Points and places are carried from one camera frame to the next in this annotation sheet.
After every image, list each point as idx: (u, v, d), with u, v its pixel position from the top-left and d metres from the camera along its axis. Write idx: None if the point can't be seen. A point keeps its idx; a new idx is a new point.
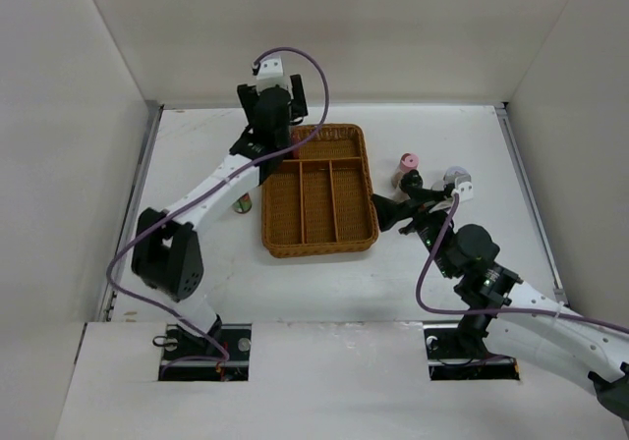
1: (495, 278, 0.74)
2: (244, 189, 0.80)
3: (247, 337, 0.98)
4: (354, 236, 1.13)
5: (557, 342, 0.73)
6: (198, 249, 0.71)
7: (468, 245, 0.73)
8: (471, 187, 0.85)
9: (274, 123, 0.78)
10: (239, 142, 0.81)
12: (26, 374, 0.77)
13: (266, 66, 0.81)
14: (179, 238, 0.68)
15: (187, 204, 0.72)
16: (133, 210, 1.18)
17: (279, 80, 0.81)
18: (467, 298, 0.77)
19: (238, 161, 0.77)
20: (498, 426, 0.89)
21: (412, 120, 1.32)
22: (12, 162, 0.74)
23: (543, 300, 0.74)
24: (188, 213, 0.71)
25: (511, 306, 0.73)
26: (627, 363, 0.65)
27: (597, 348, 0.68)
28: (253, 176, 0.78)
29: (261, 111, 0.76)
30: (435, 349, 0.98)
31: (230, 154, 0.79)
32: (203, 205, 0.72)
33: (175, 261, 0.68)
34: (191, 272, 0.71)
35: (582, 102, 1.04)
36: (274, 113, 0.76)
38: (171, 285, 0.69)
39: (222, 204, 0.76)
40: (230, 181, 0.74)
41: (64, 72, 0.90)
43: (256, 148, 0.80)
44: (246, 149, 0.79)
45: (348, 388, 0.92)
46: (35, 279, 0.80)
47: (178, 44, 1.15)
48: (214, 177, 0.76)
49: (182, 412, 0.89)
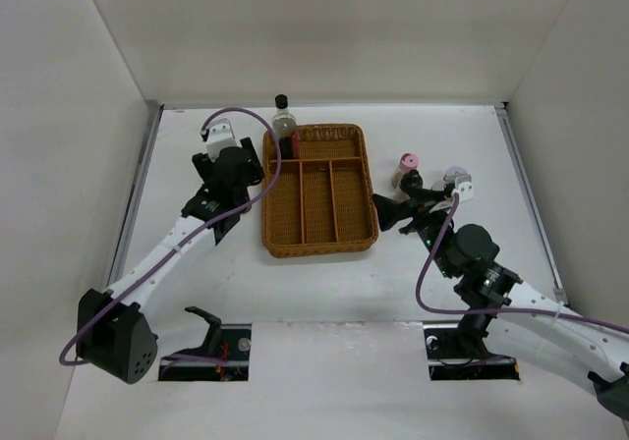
1: (495, 278, 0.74)
2: (198, 249, 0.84)
3: (247, 337, 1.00)
4: (354, 236, 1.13)
5: (556, 342, 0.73)
6: (146, 330, 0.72)
7: (468, 245, 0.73)
8: (471, 187, 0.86)
9: (232, 181, 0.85)
10: (194, 201, 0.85)
12: (26, 374, 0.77)
13: (215, 131, 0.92)
14: (125, 322, 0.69)
15: (136, 281, 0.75)
16: (133, 210, 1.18)
17: (229, 141, 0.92)
18: (467, 298, 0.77)
19: (191, 224, 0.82)
20: (499, 426, 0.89)
21: (413, 120, 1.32)
22: (11, 162, 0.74)
23: (543, 300, 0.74)
24: (137, 291, 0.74)
25: (511, 306, 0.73)
26: (627, 363, 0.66)
27: (596, 348, 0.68)
28: (206, 237, 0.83)
29: (220, 170, 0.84)
30: (435, 349, 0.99)
31: (183, 217, 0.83)
32: (152, 280, 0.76)
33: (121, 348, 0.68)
34: (142, 353, 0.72)
35: (582, 102, 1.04)
36: (233, 171, 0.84)
38: (121, 367, 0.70)
39: (173, 272, 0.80)
40: (181, 248, 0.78)
41: (65, 73, 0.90)
43: (210, 207, 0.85)
44: (199, 209, 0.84)
45: (348, 388, 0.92)
46: (35, 279, 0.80)
47: (178, 44, 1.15)
48: (164, 246, 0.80)
49: (182, 412, 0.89)
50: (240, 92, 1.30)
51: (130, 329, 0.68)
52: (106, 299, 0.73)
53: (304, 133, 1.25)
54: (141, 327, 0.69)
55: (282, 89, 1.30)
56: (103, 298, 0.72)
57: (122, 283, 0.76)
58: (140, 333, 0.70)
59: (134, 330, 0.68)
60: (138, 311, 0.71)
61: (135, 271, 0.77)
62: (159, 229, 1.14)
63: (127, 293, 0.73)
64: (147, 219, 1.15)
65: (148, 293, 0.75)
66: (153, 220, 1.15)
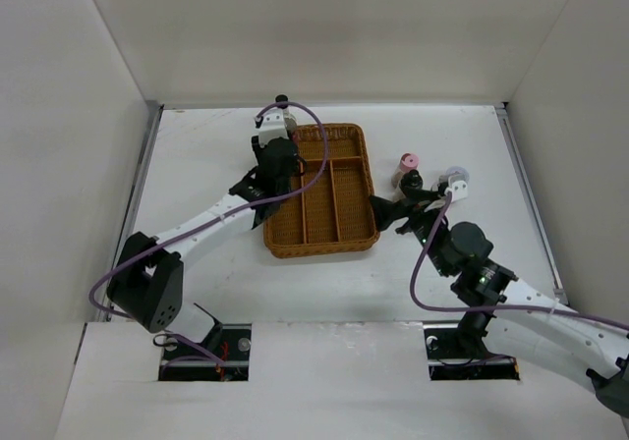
1: (491, 275, 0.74)
2: (236, 228, 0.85)
3: (247, 337, 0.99)
4: (355, 236, 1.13)
5: (552, 338, 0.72)
6: (180, 281, 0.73)
7: (461, 241, 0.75)
8: (464, 186, 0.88)
9: (277, 171, 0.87)
10: (240, 185, 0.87)
12: (27, 373, 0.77)
13: (269, 118, 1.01)
14: (164, 266, 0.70)
15: (179, 234, 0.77)
16: (133, 210, 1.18)
17: (279, 130, 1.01)
18: (462, 296, 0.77)
19: (236, 200, 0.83)
20: (499, 425, 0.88)
21: (413, 120, 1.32)
22: (12, 161, 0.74)
23: (538, 296, 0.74)
24: (180, 243, 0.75)
25: (506, 303, 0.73)
26: (623, 359, 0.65)
27: (592, 344, 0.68)
28: (247, 218, 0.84)
29: (267, 159, 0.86)
30: (435, 349, 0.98)
31: (230, 193, 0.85)
32: (196, 238, 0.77)
33: (155, 289, 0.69)
34: (168, 304, 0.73)
35: (582, 102, 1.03)
36: (278, 162, 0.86)
38: (148, 310, 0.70)
39: (213, 240, 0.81)
40: (224, 218, 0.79)
41: (64, 72, 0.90)
43: (256, 192, 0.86)
44: (245, 192, 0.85)
45: (348, 387, 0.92)
46: (35, 277, 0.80)
47: (179, 44, 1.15)
48: (210, 212, 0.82)
49: (181, 412, 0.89)
50: (239, 92, 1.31)
51: (168, 273, 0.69)
52: (149, 243, 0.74)
53: (304, 133, 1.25)
54: (177, 274, 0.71)
55: (282, 89, 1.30)
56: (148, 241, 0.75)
57: (167, 234, 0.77)
58: (175, 280, 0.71)
59: (171, 275, 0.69)
60: (178, 259, 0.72)
61: (180, 227, 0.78)
62: (159, 229, 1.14)
63: (171, 241, 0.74)
64: (147, 219, 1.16)
65: (191, 247, 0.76)
66: (153, 220, 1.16)
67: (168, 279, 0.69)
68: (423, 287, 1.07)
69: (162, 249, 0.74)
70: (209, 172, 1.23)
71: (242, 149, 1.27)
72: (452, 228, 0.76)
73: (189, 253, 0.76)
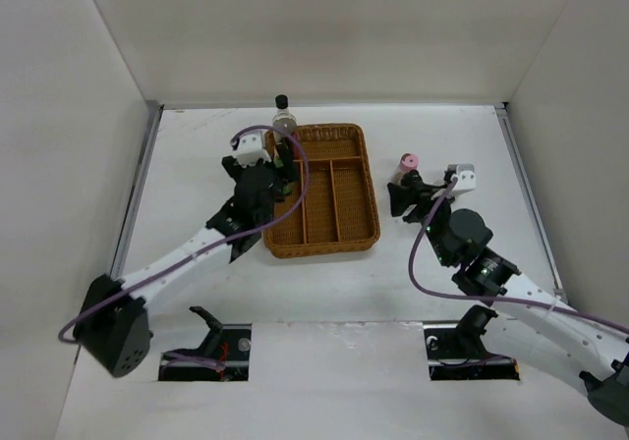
1: (493, 267, 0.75)
2: (211, 262, 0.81)
3: (247, 337, 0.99)
4: (355, 236, 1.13)
5: (550, 336, 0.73)
6: (144, 326, 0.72)
7: (459, 228, 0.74)
8: (471, 176, 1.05)
9: (252, 205, 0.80)
10: (217, 215, 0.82)
12: (26, 373, 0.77)
13: (247, 141, 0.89)
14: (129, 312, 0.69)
15: (147, 277, 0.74)
16: (133, 210, 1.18)
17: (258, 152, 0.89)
18: (462, 286, 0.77)
19: (211, 236, 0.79)
20: (499, 425, 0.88)
21: (413, 119, 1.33)
22: (12, 162, 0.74)
23: (539, 292, 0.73)
24: (146, 288, 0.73)
25: (506, 297, 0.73)
26: (618, 361, 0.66)
27: (589, 344, 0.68)
28: (223, 252, 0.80)
29: (242, 193, 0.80)
30: (434, 349, 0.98)
31: (205, 228, 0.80)
32: (163, 281, 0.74)
33: (120, 334, 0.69)
34: (135, 347, 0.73)
35: (583, 101, 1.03)
36: (252, 199, 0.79)
38: (113, 355, 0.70)
39: (187, 277, 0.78)
40: (196, 258, 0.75)
41: (64, 72, 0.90)
43: (233, 226, 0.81)
44: (222, 225, 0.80)
45: (349, 386, 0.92)
46: (35, 277, 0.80)
47: (179, 44, 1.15)
48: (182, 249, 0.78)
49: (181, 412, 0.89)
50: (239, 92, 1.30)
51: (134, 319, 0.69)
52: (114, 288, 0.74)
53: (303, 133, 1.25)
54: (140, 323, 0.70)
55: (282, 89, 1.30)
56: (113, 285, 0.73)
57: (137, 276, 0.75)
58: (138, 328, 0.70)
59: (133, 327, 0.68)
60: (142, 305, 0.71)
61: (149, 267, 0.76)
62: (159, 229, 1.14)
63: (137, 286, 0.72)
64: (148, 219, 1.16)
65: (157, 292, 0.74)
66: (153, 220, 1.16)
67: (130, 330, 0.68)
68: (423, 287, 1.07)
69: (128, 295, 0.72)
70: (210, 172, 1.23)
71: None
72: (454, 214, 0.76)
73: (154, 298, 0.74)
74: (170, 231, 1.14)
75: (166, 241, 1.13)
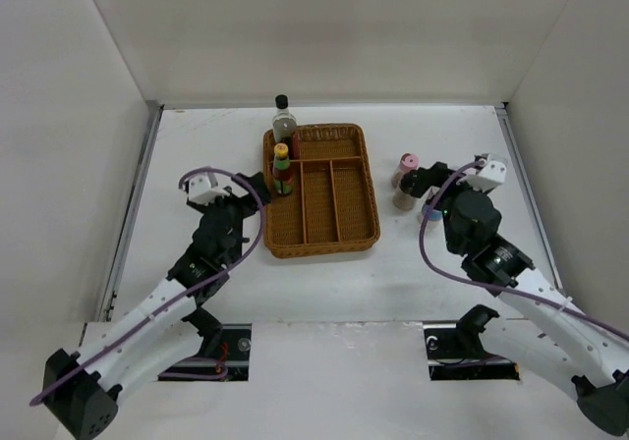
1: (506, 257, 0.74)
2: (175, 318, 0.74)
3: (247, 337, 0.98)
4: (355, 236, 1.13)
5: (555, 336, 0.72)
6: (106, 399, 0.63)
7: (468, 210, 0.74)
8: None
9: (213, 249, 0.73)
10: (181, 259, 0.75)
12: (26, 373, 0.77)
13: (195, 182, 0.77)
14: (81, 392, 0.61)
15: (102, 348, 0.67)
16: (133, 210, 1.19)
17: (210, 192, 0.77)
18: (471, 272, 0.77)
19: (172, 289, 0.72)
20: (499, 426, 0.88)
21: (413, 119, 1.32)
22: (12, 161, 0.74)
23: (550, 291, 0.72)
24: (101, 360, 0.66)
25: (517, 289, 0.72)
26: (620, 372, 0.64)
27: (593, 350, 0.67)
28: (189, 303, 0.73)
29: (198, 241, 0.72)
30: (434, 349, 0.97)
31: (166, 278, 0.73)
32: (119, 350, 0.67)
33: (75, 413, 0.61)
34: (101, 415, 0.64)
35: (583, 101, 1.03)
36: (210, 244, 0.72)
38: (74, 431, 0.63)
39: (148, 339, 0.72)
40: (154, 319, 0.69)
41: (64, 71, 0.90)
43: (197, 271, 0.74)
44: (185, 272, 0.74)
45: (349, 386, 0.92)
46: (35, 277, 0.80)
47: (179, 44, 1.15)
48: (139, 311, 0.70)
49: (180, 412, 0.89)
50: (239, 92, 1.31)
51: (85, 399, 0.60)
52: (70, 363, 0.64)
53: (304, 133, 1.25)
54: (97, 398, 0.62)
55: (282, 89, 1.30)
56: (71, 358, 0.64)
57: (91, 347, 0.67)
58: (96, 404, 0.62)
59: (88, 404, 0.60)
60: (97, 380, 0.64)
61: (105, 335, 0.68)
62: (159, 229, 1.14)
63: (90, 358, 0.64)
64: (147, 219, 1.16)
65: (115, 362, 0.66)
66: (153, 220, 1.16)
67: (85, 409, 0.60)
68: (423, 287, 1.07)
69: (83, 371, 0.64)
70: None
71: (243, 148, 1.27)
72: (474, 196, 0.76)
73: (111, 369, 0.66)
74: (170, 231, 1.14)
75: (167, 240, 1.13)
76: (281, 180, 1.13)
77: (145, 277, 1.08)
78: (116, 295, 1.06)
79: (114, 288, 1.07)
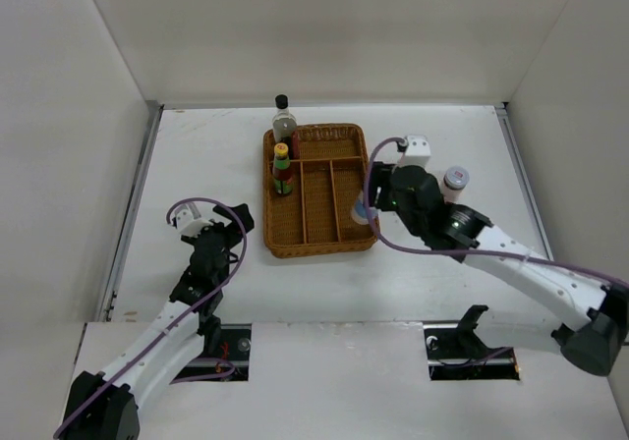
1: (465, 220, 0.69)
2: (183, 336, 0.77)
3: (247, 337, 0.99)
4: (354, 236, 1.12)
5: (521, 288, 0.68)
6: (134, 412, 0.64)
7: (398, 179, 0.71)
8: (424, 140, 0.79)
9: (209, 270, 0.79)
10: (179, 287, 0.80)
12: (28, 372, 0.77)
13: (180, 217, 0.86)
14: (114, 403, 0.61)
15: (124, 364, 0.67)
16: (133, 210, 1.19)
17: (196, 223, 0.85)
18: (434, 245, 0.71)
19: (179, 307, 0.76)
20: (500, 426, 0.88)
21: (414, 119, 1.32)
22: (12, 160, 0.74)
23: (512, 243, 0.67)
24: (127, 373, 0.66)
25: (480, 248, 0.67)
26: (593, 309, 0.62)
27: (564, 294, 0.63)
28: (194, 321, 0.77)
29: (194, 264, 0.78)
30: (434, 349, 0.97)
31: (170, 302, 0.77)
32: (142, 362, 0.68)
33: (107, 426, 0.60)
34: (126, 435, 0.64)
35: (583, 100, 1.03)
36: (207, 263, 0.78)
38: None
39: (163, 357, 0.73)
40: (169, 332, 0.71)
41: (63, 71, 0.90)
43: (196, 294, 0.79)
44: (186, 296, 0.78)
45: (349, 386, 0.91)
46: (35, 276, 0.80)
47: (178, 43, 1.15)
48: (152, 329, 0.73)
49: (180, 412, 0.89)
50: (239, 92, 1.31)
51: (120, 408, 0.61)
52: (97, 381, 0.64)
53: (304, 133, 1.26)
54: (130, 408, 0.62)
55: (282, 89, 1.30)
56: (95, 378, 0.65)
57: (112, 366, 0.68)
58: (128, 413, 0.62)
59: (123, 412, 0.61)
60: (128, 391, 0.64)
61: (125, 353, 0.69)
62: (158, 229, 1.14)
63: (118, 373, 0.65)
64: (147, 219, 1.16)
65: (139, 375, 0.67)
66: (152, 220, 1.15)
67: (120, 416, 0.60)
68: (422, 287, 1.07)
69: (111, 386, 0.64)
70: (209, 173, 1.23)
71: (243, 149, 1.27)
72: (412, 167, 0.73)
73: (138, 382, 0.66)
74: (170, 231, 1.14)
75: (166, 240, 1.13)
76: (281, 180, 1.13)
77: (145, 277, 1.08)
78: (116, 295, 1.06)
79: (114, 288, 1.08)
